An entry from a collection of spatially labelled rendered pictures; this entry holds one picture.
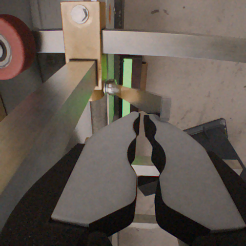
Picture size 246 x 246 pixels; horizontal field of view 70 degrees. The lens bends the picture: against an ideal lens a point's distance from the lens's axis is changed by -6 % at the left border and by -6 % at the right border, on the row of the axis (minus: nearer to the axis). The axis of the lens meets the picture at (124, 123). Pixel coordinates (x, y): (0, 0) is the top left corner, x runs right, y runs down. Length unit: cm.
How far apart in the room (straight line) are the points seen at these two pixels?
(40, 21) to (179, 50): 39
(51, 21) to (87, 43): 29
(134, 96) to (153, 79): 104
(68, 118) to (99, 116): 34
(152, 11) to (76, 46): 89
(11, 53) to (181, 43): 21
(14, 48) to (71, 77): 9
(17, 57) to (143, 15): 93
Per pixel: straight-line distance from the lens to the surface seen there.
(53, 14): 54
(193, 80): 124
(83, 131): 64
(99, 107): 48
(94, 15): 26
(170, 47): 27
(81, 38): 26
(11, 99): 47
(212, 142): 132
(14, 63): 27
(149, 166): 39
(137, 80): 44
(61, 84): 18
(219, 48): 29
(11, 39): 26
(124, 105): 47
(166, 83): 121
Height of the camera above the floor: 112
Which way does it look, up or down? 57 degrees down
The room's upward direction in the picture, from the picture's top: 174 degrees counter-clockwise
